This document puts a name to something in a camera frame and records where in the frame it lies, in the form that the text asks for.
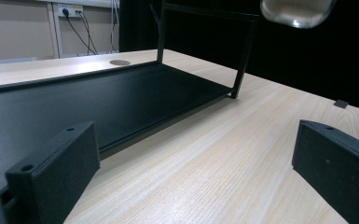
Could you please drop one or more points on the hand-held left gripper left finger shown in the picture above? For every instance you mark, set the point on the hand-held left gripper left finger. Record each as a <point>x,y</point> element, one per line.
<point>56,168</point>

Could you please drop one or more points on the black metal rack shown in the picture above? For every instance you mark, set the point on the black metal rack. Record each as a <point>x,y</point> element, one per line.
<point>105,99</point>

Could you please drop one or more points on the black tape piece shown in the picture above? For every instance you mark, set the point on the black tape piece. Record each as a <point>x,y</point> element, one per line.
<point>341,104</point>

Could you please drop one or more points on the black curtain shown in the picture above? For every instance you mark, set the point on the black curtain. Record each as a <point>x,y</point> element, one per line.
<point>307,62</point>

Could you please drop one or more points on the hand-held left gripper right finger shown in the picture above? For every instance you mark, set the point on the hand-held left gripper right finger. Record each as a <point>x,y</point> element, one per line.
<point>335,165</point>

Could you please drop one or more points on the white wall socket strip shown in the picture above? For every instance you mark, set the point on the white wall socket strip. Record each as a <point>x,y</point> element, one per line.
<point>71,9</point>

